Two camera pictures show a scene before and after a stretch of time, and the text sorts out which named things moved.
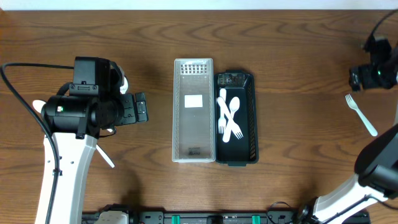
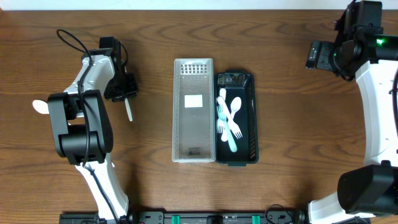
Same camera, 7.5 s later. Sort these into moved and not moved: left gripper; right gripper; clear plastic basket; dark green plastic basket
Moved: left gripper; right gripper
Not moved: dark green plastic basket; clear plastic basket
